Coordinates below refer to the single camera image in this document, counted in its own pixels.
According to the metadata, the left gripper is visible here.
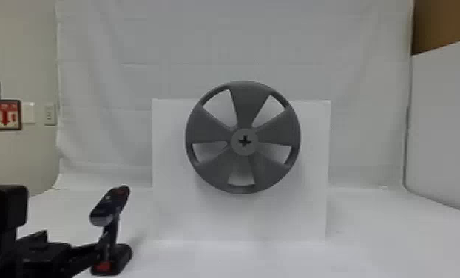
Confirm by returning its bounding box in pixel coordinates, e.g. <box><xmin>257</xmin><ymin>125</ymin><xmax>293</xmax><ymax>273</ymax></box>
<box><xmin>14</xmin><ymin>229</ymin><xmax>101</xmax><ymax>278</ymax></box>

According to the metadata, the drill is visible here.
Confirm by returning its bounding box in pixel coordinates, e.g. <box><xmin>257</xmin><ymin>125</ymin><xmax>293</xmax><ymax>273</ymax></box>
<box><xmin>89</xmin><ymin>184</ymin><xmax>133</xmax><ymax>277</ymax></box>

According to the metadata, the grey wheel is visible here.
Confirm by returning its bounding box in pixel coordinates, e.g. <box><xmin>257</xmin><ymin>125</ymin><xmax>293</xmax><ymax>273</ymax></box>
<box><xmin>184</xmin><ymin>80</ymin><xmax>302</xmax><ymax>195</ymax></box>

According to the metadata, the white panel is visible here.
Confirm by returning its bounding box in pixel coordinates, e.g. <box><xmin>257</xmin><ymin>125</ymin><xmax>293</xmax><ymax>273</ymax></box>
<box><xmin>151</xmin><ymin>98</ymin><xmax>331</xmax><ymax>241</ymax></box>
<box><xmin>404</xmin><ymin>35</ymin><xmax>460</xmax><ymax>217</ymax></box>

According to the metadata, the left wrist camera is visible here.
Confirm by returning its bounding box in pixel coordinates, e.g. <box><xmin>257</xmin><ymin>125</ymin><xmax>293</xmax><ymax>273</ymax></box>
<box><xmin>0</xmin><ymin>185</ymin><xmax>30</xmax><ymax>257</ymax></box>

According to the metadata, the white light switch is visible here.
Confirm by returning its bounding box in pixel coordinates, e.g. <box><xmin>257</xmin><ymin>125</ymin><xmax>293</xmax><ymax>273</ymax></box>
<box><xmin>44</xmin><ymin>102</ymin><xmax>58</xmax><ymax>126</ymax></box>

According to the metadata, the white wall plate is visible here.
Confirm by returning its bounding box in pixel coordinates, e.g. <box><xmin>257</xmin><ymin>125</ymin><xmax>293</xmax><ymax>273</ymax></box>
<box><xmin>21</xmin><ymin>101</ymin><xmax>36</xmax><ymax>125</ymax></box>

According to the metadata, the red wall sign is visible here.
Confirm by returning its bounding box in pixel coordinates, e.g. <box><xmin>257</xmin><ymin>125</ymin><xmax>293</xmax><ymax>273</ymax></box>
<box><xmin>0</xmin><ymin>99</ymin><xmax>23</xmax><ymax>131</ymax></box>

